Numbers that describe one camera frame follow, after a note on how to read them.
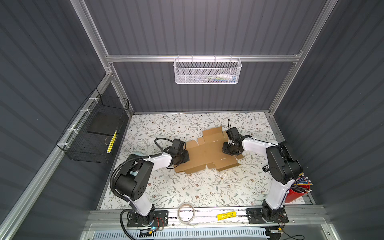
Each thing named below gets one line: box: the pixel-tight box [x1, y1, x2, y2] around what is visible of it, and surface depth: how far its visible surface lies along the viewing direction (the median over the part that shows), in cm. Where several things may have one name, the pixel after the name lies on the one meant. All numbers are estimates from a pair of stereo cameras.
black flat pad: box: [87, 112, 121, 136], surface depth 76 cm
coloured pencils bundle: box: [291, 172, 313, 193], surface depth 73 cm
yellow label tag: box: [216, 211, 237, 221], surface depth 75 cm
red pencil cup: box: [284, 185, 311, 203], surface depth 70 cm
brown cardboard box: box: [174, 126, 245, 175], surface depth 98 cm
